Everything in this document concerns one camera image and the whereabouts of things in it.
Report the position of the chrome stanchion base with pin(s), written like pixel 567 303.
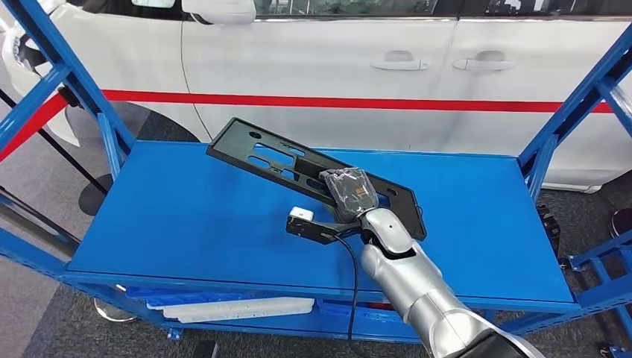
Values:
pixel 622 222

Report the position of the grey black-headed stanchion post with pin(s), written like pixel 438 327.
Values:
pixel 69 96

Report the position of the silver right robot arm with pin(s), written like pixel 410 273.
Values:
pixel 419 291

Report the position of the blue plastic bin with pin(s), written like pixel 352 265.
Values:
pixel 340 318
pixel 187 298

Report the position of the red round item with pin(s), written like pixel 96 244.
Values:
pixel 377 306

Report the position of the white car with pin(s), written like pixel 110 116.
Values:
pixel 321 74

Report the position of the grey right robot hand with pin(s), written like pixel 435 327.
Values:
pixel 350 192

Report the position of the black plastic plate frame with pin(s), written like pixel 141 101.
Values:
pixel 237 143

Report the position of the thin black pole stand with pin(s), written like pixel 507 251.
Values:
pixel 94 200

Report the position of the red barrier belt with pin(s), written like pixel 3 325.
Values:
pixel 345 102

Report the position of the chrome stanchion post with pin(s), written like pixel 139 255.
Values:
pixel 116 313

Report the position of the blue metal shelf rack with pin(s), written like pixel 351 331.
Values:
pixel 197 222

